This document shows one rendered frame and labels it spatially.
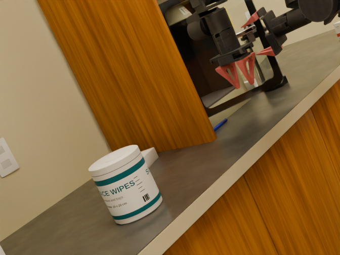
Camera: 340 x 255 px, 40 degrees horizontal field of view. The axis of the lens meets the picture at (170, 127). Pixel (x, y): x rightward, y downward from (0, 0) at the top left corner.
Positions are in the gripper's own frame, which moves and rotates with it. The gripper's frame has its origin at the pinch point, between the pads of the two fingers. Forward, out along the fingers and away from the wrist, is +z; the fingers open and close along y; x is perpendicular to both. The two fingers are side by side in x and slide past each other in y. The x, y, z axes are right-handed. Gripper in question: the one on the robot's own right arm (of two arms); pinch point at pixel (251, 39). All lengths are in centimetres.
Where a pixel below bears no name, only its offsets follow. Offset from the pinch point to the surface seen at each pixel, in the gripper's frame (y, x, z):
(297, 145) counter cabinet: -34.4, 9.9, -2.2
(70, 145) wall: -1, 33, 67
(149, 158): -15.3, 32.1, 34.1
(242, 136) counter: -20.6, 23.6, 3.9
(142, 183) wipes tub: -9, 62, 6
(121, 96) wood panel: 4.5, 19.4, 43.9
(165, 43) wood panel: 13.3, 19.5, 14.3
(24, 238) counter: -12, 72, 54
